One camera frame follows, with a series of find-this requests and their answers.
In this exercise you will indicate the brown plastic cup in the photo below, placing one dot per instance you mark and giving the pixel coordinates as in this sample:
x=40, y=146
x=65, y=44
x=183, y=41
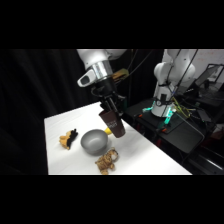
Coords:
x=115, y=125

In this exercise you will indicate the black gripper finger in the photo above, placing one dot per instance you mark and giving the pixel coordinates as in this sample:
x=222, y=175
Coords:
x=104, y=106
x=116, y=109

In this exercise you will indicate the black curtain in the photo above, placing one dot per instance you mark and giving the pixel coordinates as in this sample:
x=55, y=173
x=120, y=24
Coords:
x=33, y=100

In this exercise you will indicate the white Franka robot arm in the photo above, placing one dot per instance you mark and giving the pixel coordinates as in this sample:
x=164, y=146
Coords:
x=96, y=58

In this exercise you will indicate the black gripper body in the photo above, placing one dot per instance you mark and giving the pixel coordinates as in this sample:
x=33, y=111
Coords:
x=106, y=88

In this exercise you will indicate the grey bowl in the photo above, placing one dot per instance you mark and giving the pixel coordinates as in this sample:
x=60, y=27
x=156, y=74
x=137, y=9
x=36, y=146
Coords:
x=94, y=141

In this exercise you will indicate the black monitor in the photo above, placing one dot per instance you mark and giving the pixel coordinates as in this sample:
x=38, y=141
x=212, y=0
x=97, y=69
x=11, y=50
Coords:
x=210, y=76

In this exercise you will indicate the yellow banana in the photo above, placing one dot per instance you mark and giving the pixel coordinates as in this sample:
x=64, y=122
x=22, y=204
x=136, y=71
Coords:
x=108, y=130

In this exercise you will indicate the tiger plush toy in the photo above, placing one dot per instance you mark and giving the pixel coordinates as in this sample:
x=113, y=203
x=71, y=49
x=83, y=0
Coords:
x=106, y=160

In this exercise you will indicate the green status light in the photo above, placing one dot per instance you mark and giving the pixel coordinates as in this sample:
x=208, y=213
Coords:
x=168, y=115

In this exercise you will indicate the yellow and black plush toy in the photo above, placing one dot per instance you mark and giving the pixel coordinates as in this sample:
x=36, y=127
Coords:
x=68, y=138

